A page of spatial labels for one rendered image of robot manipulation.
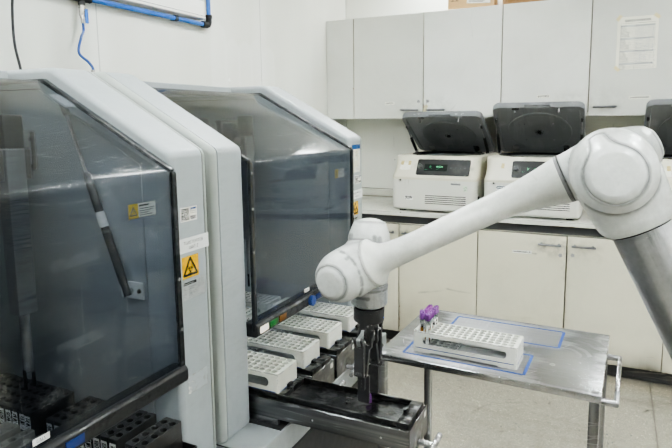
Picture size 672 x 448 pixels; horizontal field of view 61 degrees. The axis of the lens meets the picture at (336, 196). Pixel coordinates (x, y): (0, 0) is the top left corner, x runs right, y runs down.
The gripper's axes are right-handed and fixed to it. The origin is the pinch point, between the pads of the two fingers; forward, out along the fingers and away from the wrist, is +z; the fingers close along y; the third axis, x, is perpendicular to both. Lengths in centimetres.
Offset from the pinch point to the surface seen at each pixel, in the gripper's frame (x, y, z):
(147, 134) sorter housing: -35, 34, -62
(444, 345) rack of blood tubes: 10.4, -32.3, 0.2
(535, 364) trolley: 35.3, -35.4, 2.4
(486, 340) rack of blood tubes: 22.4, -31.7, -3.6
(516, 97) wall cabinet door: -5, -255, -77
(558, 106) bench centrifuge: 21, -243, -71
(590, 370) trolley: 49, -37, 2
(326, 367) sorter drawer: -18.6, -13.9, 5.1
